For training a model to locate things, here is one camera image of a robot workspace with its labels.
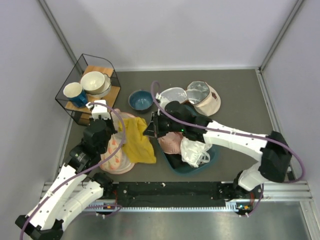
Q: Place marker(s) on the dark blue ceramic bowl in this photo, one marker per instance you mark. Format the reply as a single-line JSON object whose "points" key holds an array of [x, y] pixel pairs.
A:
{"points": [[141, 101]]}

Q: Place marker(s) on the pink bra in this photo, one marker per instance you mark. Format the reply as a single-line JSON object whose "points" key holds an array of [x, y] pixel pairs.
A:
{"points": [[171, 143]]}

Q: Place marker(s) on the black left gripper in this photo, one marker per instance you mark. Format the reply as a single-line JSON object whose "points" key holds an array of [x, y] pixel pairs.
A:
{"points": [[113, 131]]}

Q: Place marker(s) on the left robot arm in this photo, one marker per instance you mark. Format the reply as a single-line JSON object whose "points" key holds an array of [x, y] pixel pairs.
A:
{"points": [[56, 210]]}

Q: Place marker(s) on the teal plastic basin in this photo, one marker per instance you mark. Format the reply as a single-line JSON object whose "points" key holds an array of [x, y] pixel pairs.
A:
{"points": [[188, 170]]}

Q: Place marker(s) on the black wire wooden shelf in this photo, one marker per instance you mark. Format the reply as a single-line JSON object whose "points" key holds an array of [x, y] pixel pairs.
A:
{"points": [[85, 64]]}

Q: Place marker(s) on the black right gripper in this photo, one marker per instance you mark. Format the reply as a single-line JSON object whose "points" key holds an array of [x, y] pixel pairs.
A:
{"points": [[154, 129]]}

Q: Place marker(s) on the white bra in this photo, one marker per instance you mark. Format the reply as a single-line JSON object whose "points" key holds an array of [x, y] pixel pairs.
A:
{"points": [[195, 153]]}

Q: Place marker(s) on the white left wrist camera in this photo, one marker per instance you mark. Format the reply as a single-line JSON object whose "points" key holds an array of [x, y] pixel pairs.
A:
{"points": [[98, 110]]}

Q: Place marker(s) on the cream ceramic bowl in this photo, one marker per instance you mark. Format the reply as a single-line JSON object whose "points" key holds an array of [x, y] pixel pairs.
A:
{"points": [[93, 82]]}

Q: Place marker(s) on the white insulated lunch bag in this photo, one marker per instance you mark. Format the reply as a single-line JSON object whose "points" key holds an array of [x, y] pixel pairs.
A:
{"points": [[204, 98]]}

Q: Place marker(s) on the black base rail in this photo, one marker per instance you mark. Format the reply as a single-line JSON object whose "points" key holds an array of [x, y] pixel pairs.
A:
{"points": [[174, 194]]}

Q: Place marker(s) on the blue mug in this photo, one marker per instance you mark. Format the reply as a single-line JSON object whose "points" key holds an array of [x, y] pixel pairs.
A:
{"points": [[75, 94]]}

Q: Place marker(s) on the black garment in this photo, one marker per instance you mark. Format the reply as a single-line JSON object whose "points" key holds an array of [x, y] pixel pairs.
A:
{"points": [[175, 161]]}

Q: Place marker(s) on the yellow bra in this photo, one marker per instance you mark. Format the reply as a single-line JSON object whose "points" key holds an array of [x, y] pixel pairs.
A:
{"points": [[138, 147]]}

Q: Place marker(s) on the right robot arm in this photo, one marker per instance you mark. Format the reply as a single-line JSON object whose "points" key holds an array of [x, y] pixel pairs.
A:
{"points": [[270, 151]]}

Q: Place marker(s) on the white bowl underneath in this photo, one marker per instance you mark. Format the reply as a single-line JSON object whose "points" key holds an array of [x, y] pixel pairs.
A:
{"points": [[106, 86]]}

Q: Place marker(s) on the floral mesh laundry bag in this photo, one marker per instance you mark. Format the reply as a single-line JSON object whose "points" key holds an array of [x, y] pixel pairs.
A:
{"points": [[119, 163]]}

